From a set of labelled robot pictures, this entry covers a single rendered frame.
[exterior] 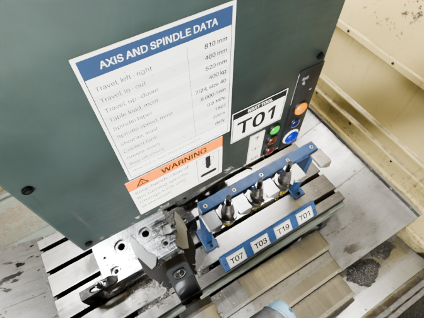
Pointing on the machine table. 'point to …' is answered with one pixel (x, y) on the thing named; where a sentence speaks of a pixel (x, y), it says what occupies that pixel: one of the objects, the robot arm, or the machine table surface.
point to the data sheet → (163, 88)
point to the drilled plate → (140, 229)
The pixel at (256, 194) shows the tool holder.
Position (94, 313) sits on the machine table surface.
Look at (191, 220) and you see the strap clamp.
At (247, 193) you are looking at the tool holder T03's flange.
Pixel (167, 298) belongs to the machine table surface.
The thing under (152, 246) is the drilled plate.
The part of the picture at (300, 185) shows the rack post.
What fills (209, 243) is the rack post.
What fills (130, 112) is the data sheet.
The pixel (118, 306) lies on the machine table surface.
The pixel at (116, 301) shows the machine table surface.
